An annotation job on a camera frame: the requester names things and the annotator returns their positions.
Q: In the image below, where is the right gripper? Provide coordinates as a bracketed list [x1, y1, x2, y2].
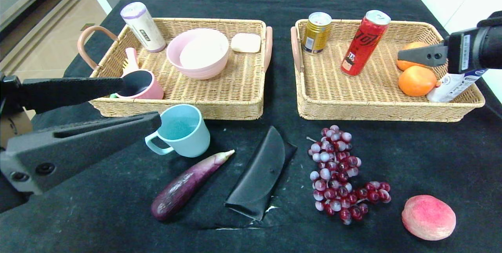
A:
[397, 25, 502, 74]

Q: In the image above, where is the red drink can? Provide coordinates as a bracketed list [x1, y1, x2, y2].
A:
[340, 10, 391, 76]

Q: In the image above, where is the red grape bunch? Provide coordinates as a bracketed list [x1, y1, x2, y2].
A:
[307, 125, 391, 225]

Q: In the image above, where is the pink peach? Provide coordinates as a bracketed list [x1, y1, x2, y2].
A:
[401, 195, 457, 241]

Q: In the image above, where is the wicker basket holding food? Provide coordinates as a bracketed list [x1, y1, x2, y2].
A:
[291, 19, 485, 123]

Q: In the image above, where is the wicker basket holding tableware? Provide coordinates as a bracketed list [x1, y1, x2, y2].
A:
[78, 18, 273, 121]

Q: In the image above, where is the orange fruit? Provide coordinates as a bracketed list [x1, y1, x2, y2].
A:
[397, 41, 432, 71]
[398, 66, 437, 97]

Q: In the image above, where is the white bottle with blue cap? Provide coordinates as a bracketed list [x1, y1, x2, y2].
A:
[426, 69, 489, 103]

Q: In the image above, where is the black tablecloth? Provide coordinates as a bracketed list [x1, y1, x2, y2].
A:
[0, 0, 502, 253]

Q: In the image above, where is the gold drink can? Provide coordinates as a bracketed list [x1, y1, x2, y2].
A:
[302, 12, 332, 55]

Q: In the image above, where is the white soap bar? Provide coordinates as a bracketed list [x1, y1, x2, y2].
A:
[231, 33, 262, 53]

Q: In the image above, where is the black glasses case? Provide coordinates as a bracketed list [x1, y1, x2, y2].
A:
[225, 126, 298, 221]

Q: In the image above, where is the pink bowl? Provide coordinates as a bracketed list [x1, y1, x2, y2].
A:
[166, 28, 230, 80]

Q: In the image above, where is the light blue mug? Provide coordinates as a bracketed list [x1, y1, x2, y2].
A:
[145, 104, 211, 158]

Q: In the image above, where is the pink cup with black inside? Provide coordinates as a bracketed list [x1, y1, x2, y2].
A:
[115, 69, 165, 100]

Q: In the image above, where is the purple eggplant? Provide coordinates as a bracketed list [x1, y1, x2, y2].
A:
[151, 150, 236, 221]

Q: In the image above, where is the white tube with lavender lid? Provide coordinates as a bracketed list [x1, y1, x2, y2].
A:
[120, 2, 167, 53]

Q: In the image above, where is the pink handled brush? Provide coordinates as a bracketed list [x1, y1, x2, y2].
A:
[123, 47, 140, 76]

